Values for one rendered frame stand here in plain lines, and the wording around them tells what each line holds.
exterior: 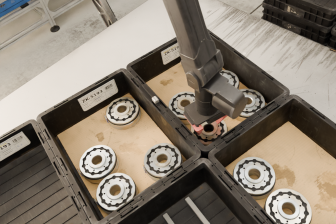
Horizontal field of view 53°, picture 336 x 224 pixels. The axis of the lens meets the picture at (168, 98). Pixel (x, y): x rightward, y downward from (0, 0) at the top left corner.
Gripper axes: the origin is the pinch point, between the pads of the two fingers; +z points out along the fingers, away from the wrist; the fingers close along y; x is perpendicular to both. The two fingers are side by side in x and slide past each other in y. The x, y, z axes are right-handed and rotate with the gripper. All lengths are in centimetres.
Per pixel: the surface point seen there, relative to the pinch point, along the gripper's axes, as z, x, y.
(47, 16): 81, 198, -19
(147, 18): 20, 75, 17
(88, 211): -6.1, -7.2, -36.9
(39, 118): -4.7, 25.8, -39.3
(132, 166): 4.3, 2.9, -23.0
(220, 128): 0.7, -2.2, 2.9
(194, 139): -6.1, -4.7, -7.0
